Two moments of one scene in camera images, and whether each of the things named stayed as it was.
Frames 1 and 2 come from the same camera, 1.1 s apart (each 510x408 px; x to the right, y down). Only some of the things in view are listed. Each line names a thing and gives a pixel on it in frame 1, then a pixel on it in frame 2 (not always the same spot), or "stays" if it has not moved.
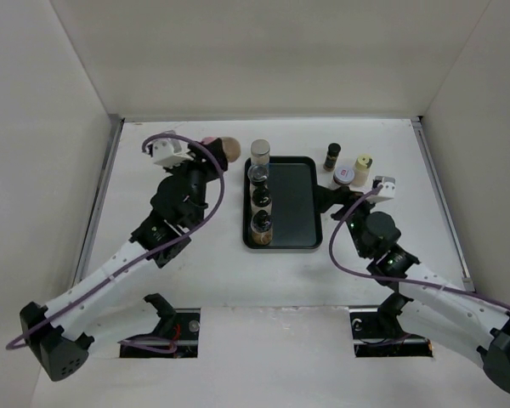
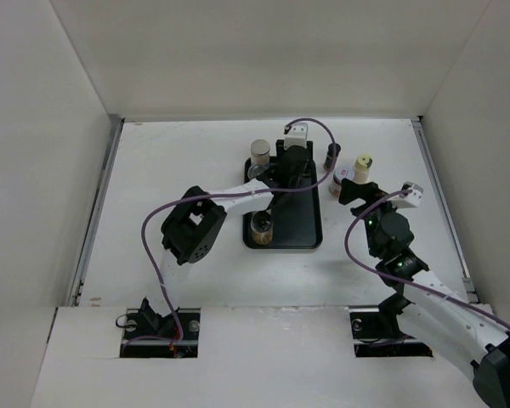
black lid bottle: (261, 227) stays
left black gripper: (201, 161) to (280, 149)
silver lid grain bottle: (260, 152) stays
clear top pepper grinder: (257, 174) stays
